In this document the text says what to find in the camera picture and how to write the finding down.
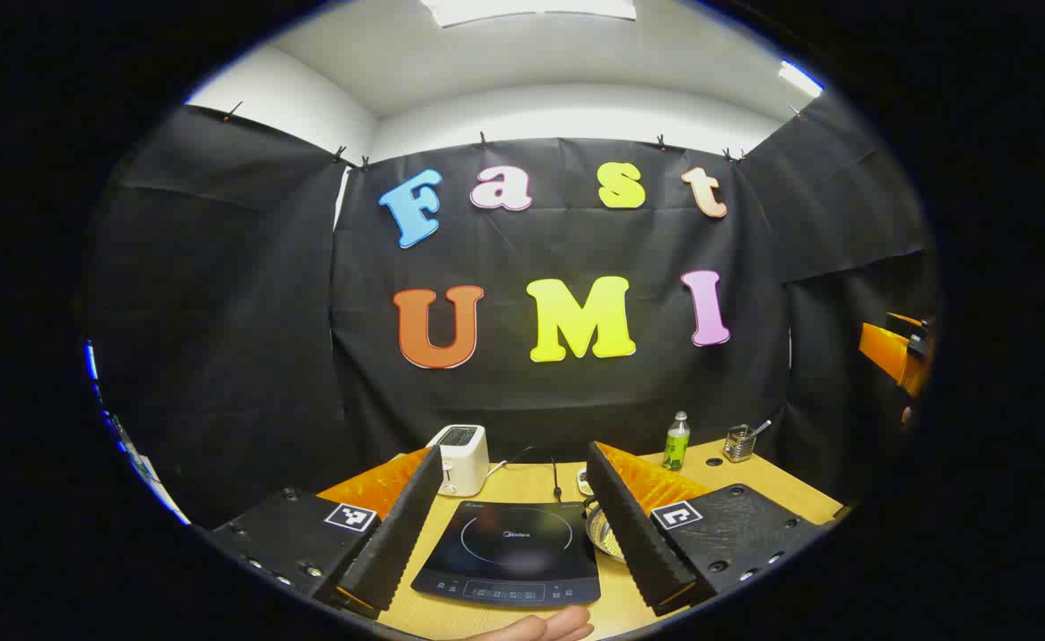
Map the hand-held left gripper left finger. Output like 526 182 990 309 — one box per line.
211 445 445 620

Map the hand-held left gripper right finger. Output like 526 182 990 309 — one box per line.
585 441 844 617

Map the stainless steel pot black handle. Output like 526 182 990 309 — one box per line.
583 497 630 564

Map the black induction cooktop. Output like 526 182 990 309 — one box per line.
411 499 602 608

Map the white toaster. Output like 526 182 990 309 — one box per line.
426 424 490 498

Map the green drink bottle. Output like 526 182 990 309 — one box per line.
661 410 692 472

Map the black backdrop cloth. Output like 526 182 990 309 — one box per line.
82 93 942 526

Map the ceiling light panel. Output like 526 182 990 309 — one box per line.
420 0 639 28
778 61 824 98

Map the black power cable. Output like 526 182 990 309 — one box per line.
505 445 564 505

